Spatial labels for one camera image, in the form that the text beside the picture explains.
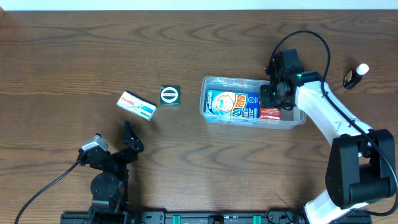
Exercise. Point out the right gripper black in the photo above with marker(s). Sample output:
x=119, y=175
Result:
x=267, y=99

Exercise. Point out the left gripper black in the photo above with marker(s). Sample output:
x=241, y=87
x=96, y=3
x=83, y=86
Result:
x=116, y=156

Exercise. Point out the red Panadol ActiFast box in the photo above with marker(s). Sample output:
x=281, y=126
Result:
x=269, y=113

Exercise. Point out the blue Cool Fever box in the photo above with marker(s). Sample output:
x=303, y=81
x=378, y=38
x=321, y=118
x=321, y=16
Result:
x=232, y=104

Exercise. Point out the dark bottle white cap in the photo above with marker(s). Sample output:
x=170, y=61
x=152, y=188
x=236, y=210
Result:
x=353, y=77

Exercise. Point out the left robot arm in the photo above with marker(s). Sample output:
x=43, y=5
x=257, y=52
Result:
x=109, y=188

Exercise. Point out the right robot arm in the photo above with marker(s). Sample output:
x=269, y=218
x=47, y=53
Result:
x=361, y=167

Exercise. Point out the clear plastic container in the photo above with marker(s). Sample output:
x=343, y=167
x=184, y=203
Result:
x=288, y=119

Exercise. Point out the white Panadol box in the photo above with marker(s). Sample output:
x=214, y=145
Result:
x=137, y=106

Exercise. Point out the green square box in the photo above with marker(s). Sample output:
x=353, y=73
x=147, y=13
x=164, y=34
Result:
x=170, y=95

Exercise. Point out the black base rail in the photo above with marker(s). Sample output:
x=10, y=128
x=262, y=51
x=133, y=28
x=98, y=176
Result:
x=270, y=217

